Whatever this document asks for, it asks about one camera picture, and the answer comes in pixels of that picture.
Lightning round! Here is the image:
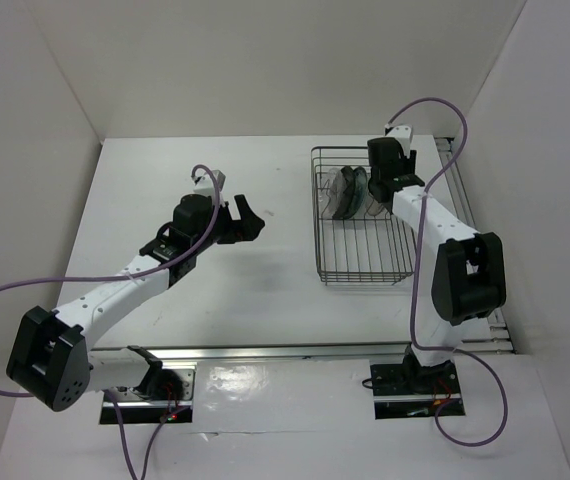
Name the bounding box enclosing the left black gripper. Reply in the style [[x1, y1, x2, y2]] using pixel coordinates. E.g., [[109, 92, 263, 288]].
[[192, 194, 264, 253]]

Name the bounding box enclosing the blue floral patterned plate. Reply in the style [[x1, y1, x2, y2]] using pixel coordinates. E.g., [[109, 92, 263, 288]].
[[349, 166, 368, 217]]

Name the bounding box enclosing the smoky square glass plate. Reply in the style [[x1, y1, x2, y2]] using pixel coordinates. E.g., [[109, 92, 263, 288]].
[[365, 197, 392, 218]]

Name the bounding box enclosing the black round plate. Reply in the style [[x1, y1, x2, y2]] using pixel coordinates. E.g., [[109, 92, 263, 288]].
[[332, 166, 358, 220]]

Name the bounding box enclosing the clear textured glass plate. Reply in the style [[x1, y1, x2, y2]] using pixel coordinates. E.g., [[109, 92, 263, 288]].
[[317, 168, 347, 220]]

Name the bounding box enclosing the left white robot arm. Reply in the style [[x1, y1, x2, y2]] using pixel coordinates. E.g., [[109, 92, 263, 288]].
[[6, 194, 265, 412]]

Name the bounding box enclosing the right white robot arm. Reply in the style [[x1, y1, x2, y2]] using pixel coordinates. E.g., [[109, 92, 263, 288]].
[[367, 137, 506, 392]]

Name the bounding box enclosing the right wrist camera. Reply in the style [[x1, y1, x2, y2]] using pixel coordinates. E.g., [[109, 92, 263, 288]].
[[384, 123, 413, 158]]

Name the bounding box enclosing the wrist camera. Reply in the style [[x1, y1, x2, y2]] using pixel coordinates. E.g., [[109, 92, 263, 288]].
[[384, 123, 413, 158], [193, 170, 226, 198]]

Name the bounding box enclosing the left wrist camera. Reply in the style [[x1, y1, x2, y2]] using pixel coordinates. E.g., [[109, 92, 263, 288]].
[[193, 170, 226, 198]]

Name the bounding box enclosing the grey wire dish rack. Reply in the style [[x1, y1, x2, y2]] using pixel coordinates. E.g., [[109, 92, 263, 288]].
[[311, 146, 416, 286]]

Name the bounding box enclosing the front aluminium rail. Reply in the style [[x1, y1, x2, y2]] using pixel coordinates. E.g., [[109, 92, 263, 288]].
[[89, 342, 431, 365]]

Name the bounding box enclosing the aluminium rail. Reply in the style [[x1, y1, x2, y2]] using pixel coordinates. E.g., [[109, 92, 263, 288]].
[[89, 342, 431, 365], [434, 137, 514, 353]]

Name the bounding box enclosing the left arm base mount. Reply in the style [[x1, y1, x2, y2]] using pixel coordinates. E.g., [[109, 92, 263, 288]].
[[99, 346, 196, 425]]

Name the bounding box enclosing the right side aluminium rail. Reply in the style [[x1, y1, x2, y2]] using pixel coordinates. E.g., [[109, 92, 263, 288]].
[[434, 137, 514, 353]]

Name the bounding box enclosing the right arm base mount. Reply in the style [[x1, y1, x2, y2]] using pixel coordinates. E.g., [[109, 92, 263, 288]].
[[361, 362, 465, 420]]

